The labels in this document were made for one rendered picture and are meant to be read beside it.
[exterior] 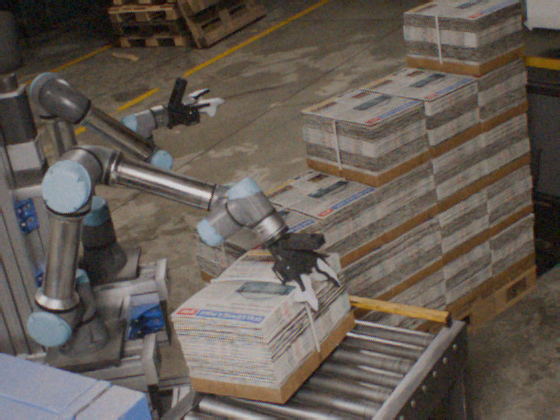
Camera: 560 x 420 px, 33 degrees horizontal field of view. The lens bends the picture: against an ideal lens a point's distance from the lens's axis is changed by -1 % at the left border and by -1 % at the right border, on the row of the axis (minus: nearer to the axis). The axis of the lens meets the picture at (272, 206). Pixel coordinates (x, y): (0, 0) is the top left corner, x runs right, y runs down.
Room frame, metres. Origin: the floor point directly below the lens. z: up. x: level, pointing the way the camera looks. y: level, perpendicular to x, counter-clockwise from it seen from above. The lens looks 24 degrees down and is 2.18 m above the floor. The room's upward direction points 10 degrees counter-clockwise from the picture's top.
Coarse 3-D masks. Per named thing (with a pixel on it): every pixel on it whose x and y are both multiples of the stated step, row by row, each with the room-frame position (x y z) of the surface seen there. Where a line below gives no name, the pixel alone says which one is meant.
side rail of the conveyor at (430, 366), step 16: (448, 336) 2.10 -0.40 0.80; (464, 336) 2.14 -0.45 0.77; (432, 352) 2.04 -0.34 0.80; (448, 352) 2.05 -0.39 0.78; (464, 352) 2.13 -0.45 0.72; (416, 368) 1.98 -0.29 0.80; (432, 368) 1.97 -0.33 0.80; (448, 368) 2.04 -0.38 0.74; (400, 384) 1.93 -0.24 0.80; (416, 384) 1.91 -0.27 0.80; (432, 384) 1.97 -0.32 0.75; (448, 384) 2.04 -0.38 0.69; (400, 400) 1.86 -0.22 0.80; (416, 400) 1.89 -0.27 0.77; (432, 400) 1.96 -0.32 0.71; (384, 416) 1.81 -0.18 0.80; (400, 416) 1.82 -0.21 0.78; (416, 416) 1.88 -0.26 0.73
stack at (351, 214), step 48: (480, 144) 3.41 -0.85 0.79; (288, 192) 3.18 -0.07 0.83; (336, 192) 3.10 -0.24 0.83; (384, 192) 3.09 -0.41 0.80; (432, 192) 3.24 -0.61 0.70; (480, 192) 3.39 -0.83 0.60; (240, 240) 2.85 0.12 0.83; (336, 240) 2.94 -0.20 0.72; (432, 240) 3.20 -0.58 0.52; (384, 288) 3.06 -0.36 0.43; (432, 288) 3.19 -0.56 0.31
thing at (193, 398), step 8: (192, 392) 2.05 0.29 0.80; (200, 392) 2.04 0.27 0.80; (208, 392) 2.04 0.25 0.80; (184, 400) 2.02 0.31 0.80; (192, 400) 2.01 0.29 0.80; (200, 400) 2.01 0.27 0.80; (176, 408) 1.99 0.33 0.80; (184, 408) 1.98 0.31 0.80; (192, 408) 1.99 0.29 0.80; (168, 416) 1.96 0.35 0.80; (176, 416) 1.96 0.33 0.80; (184, 416) 1.96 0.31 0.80
